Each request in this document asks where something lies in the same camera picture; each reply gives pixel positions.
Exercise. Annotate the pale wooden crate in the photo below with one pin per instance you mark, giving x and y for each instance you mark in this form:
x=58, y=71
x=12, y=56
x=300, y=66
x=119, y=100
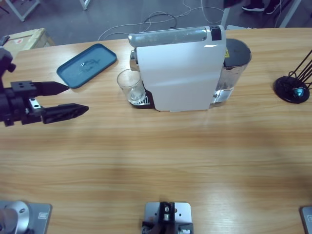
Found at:
x=26, y=41

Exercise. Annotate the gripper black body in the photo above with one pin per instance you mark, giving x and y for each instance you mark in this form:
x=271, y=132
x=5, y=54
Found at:
x=17, y=109

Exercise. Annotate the clear water tank black lid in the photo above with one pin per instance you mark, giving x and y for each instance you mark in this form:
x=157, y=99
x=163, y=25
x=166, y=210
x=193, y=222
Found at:
x=236, y=53

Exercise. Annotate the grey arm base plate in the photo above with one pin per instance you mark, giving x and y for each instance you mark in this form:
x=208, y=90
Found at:
x=307, y=219
x=36, y=217

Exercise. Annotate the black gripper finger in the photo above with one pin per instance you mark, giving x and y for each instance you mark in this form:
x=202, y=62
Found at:
x=48, y=88
x=65, y=112

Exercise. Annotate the white capsule coffee machine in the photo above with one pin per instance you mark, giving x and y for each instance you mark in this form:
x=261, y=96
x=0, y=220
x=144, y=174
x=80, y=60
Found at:
x=175, y=73

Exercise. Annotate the dark blue plastic tray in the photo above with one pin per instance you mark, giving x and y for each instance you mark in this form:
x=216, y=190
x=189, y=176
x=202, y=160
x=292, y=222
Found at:
x=97, y=56

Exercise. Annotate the white metal table leg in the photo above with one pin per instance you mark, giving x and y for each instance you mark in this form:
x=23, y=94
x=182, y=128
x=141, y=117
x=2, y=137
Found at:
x=84, y=4
x=288, y=14
x=225, y=18

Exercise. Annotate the teal coffee capsule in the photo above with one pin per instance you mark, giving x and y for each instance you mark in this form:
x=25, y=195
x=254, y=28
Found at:
x=298, y=92

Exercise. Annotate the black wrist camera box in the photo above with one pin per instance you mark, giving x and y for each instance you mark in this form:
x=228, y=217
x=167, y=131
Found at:
x=5, y=61

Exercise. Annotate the black capsule holder with rods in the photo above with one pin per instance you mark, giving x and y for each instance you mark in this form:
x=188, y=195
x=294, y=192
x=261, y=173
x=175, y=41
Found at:
x=284, y=90

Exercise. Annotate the silver coffee machine lever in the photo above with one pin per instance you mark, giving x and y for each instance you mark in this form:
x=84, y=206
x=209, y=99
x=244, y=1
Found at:
x=165, y=36

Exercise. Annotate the grey mount plate dark post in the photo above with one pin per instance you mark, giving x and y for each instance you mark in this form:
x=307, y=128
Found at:
x=168, y=214

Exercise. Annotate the white metal table frame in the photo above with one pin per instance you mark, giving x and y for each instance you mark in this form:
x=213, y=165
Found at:
x=21, y=17

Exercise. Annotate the clear drinking glass red logo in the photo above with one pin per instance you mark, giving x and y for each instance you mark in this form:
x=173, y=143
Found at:
x=131, y=90

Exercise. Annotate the black sneaker white sole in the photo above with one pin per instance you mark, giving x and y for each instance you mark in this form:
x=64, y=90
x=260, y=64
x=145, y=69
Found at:
x=253, y=6
x=272, y=7

